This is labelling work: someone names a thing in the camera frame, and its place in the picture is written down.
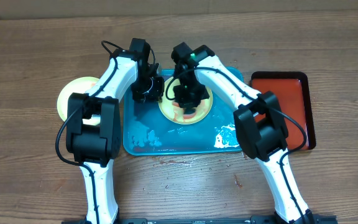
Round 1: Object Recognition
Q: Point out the yellow-green plate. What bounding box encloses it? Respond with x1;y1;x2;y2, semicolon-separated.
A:
158;87;213;124
57;77;99;121

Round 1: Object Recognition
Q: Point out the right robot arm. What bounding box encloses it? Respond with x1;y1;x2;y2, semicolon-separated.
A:
171;42;314;223

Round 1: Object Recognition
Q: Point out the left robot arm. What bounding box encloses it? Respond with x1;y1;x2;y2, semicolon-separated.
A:
59;38;164;223

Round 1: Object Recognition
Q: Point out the red and black tray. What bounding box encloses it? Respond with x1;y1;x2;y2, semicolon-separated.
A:
250;71;316;150

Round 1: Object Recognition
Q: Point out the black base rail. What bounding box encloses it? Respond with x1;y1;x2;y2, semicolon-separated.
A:
61;215;338;224

